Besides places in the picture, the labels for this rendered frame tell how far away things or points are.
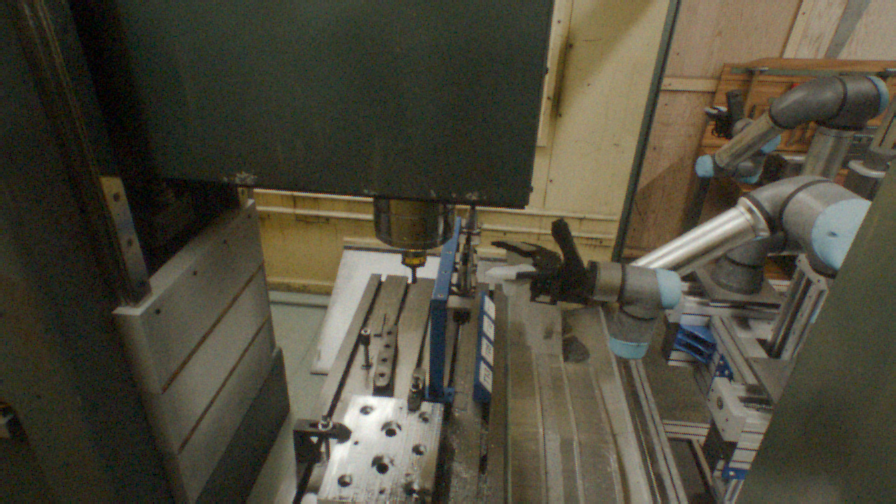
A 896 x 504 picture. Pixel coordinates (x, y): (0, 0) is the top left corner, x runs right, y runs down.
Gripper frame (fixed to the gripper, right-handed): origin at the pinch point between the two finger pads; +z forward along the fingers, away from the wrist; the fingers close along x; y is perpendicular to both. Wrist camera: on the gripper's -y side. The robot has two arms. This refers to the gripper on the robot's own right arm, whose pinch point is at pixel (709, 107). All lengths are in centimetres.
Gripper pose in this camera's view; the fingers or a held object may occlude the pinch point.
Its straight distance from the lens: 239.8
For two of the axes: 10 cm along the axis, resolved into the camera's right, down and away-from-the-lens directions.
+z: -1.7, -4.9, 8.6
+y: 1.0, 8.6, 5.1
